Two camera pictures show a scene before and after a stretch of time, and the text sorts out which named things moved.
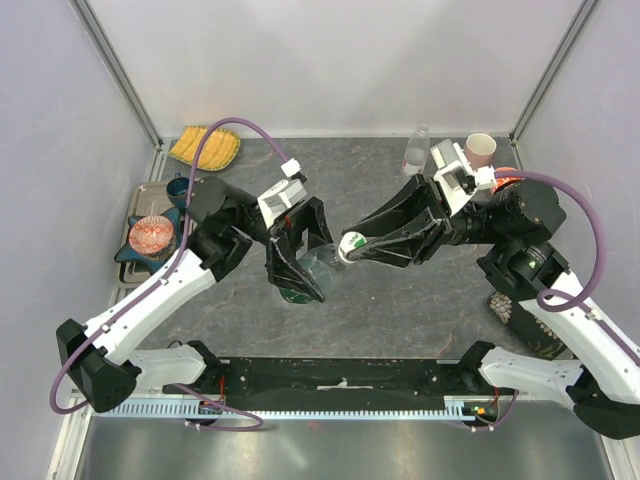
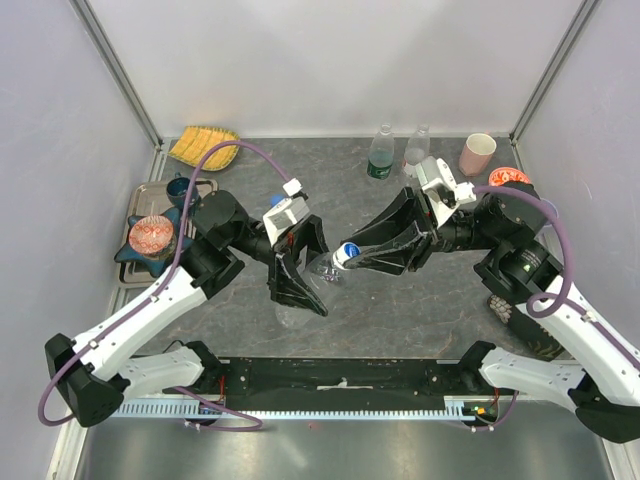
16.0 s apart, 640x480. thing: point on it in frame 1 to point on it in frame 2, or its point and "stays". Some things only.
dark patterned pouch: (527, 326) stays
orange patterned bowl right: (501, 182) stays
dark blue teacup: (177, 189) stays
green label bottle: (322, 262) to (381, 153)
